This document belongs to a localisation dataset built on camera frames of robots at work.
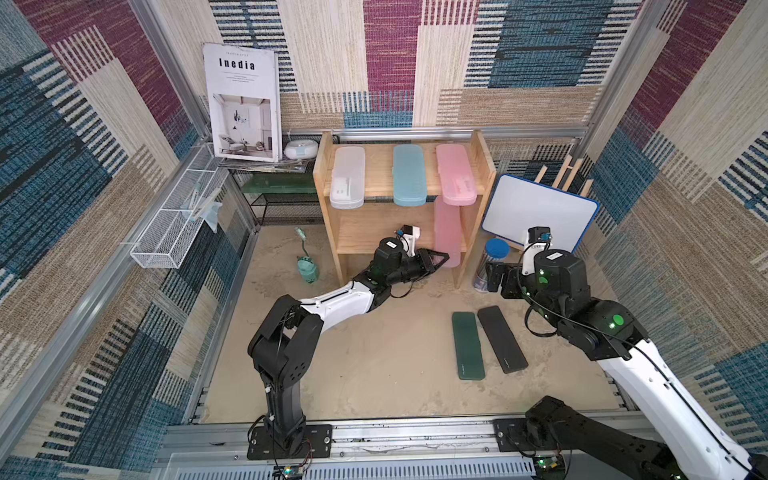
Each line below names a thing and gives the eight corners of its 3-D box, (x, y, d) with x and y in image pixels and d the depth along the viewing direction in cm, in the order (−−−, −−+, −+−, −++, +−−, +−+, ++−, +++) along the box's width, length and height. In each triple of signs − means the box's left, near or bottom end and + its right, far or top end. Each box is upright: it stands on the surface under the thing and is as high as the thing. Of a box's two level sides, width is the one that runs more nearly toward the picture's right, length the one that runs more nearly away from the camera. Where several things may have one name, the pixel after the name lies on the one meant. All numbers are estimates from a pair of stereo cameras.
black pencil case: (503, 374, 86) (506, 370, 83) (476, 313, 98) (478, 308, 96) (524, 369, 87) (528, 365, 84) (495, 309, 99) (497, 304, 97)
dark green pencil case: (458, 379, 85) (459, 376, 83) (449, 316, 97) (450, 312, 95) (486, 379, 85) (488, 376, 83) (473, 316, 97) (475, 312, 95)
